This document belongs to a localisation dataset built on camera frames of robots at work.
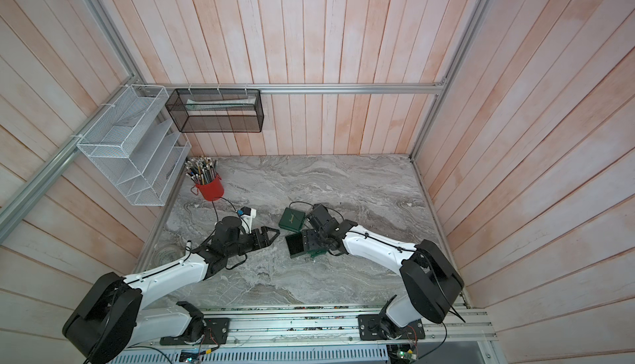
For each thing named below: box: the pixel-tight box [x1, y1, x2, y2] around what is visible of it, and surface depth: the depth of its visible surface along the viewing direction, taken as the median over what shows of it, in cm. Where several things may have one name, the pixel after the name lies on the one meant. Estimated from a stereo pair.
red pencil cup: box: [195, 173, 225, 202], surface depth 105 cm
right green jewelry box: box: [284, 233, 306, 259], surface depth 89 cm
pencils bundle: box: [184, 155, 218, 186], surface depth 96 cm
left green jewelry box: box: [278, 206, 306, 233], surface depth 97 cm
